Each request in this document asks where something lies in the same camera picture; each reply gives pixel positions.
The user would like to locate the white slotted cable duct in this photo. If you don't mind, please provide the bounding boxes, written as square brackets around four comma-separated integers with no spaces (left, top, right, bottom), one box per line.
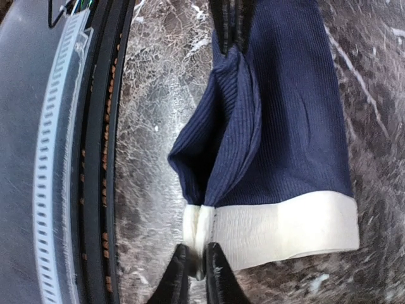
[32,8,94,303]

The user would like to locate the navy underwear white waistband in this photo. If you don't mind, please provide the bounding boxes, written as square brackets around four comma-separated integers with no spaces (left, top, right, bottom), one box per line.
[168,1,359,270]

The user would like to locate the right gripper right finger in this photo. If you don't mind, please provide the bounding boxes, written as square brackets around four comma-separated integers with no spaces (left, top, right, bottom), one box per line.
[204,243,250,304]

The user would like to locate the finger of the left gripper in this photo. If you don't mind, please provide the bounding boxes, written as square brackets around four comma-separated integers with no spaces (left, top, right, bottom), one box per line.
[209,0,233,54]
[235,0,255,53]

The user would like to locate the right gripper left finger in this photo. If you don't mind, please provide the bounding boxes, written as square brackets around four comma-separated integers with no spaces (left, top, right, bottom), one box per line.
[146,244,190,304]

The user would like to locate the black front rail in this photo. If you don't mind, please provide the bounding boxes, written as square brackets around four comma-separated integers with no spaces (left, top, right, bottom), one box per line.
[72,1,135,303]

